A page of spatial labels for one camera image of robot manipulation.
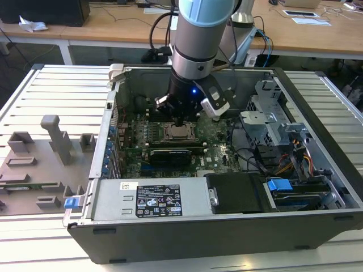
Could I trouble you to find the yellow wire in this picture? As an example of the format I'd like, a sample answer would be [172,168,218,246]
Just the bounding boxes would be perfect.
[301,152,313,174]

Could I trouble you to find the orange wire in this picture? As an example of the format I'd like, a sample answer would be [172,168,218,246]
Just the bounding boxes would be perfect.
[279,158,296,176]

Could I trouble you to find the black computer tower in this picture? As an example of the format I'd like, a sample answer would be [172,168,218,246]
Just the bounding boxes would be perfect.
[0,0,91,28]

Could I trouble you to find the blue disk carrier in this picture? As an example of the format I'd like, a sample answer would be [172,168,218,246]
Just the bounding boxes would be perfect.
[266,177,334,213]

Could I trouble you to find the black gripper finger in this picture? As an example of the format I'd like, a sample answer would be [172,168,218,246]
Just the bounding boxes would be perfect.
[154,95,183,128]

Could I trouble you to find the silver laptop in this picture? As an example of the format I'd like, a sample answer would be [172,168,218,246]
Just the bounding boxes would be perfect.
[286,0,323,9]

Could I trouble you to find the metal socket cover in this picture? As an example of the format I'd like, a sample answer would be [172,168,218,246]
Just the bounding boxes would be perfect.
[163,123,197,142]

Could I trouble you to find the green RAM stick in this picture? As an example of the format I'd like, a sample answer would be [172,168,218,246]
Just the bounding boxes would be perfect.
[0,183,59,191]

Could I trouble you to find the silver drive cage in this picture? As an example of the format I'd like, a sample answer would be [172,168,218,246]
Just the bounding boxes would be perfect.
[239,80,294,148]

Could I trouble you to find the open black PC case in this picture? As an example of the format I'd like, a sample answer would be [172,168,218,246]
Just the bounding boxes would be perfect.
[62,63,363,266]

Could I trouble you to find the green motherboard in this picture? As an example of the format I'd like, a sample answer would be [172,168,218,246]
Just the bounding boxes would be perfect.
[116,109,247,179]

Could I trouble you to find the wooden desk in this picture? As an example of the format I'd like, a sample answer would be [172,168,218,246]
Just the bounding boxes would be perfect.
[0,21,65,56]
[251,0,363,62]
[61,0,269,66]

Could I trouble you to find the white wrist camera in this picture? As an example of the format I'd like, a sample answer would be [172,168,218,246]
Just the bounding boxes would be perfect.
[200,86,230,118]

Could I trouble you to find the grey parts rack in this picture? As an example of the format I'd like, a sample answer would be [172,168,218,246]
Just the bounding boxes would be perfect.
[0,114,96,218]

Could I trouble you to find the crumpled white paper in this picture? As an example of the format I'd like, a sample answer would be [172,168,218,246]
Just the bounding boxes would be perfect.
[18,14,49,32]

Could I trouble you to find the CPU socket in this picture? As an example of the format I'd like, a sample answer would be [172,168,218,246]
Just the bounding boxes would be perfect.
[159,121,200,143]

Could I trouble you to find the white framed tablet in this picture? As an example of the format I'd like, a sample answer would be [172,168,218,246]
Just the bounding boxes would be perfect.
[282,9,321,18]

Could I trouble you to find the grey power supply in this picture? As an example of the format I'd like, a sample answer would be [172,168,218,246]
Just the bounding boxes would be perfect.
[92,177,213,222]

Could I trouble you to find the grey case latch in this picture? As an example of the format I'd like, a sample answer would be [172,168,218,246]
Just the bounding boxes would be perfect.
[109,63,125,83]

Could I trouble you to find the black plastic shroud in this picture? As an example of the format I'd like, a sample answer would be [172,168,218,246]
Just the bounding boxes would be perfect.
[204,172,269,215]

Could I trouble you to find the white paper sheet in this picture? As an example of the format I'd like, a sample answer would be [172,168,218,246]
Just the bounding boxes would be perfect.
[292,16,333,27]
[143,7,174,15]

